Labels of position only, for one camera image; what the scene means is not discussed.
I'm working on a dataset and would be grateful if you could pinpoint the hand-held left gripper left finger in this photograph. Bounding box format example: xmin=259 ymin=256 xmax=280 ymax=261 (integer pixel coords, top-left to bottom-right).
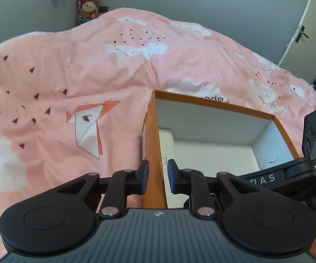
xmin=56 ymin=159 xmax=150 ymax=220

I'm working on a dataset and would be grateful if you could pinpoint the white soft item in box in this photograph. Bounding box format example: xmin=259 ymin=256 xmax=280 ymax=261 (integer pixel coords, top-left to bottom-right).
xmin=158 ymin=128 xmax=176 ymax=167

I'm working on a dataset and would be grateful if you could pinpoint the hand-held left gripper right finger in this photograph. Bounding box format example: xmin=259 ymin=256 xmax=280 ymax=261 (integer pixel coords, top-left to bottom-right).
xmin=167 ymin=158 xmax=260 ymax=220

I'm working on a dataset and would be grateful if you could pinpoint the pink printed blanket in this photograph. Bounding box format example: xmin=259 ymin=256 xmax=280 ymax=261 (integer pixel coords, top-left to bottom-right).
xmin=0 ymin=8 xmax=316 ymax=263

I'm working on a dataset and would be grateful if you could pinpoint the orange cardboard box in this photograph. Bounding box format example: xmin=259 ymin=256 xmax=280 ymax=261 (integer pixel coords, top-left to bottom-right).
xmin=141 ymin=89 xmax=302 ymax=210

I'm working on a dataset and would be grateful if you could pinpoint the cream door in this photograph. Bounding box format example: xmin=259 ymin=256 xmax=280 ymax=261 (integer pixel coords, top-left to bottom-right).
xmin=278 ymin=0 xmax=316 ymax=85

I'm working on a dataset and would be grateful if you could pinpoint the white and red plush toy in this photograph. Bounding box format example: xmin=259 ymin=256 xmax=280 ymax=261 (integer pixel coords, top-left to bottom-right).
xmin=78 ymin=1 xmax=100 ymax=20

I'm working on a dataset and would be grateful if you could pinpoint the black door handle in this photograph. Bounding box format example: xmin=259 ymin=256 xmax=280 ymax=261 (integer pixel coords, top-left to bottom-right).
xmin=295 ymin=25 xmax=310 ymax=43

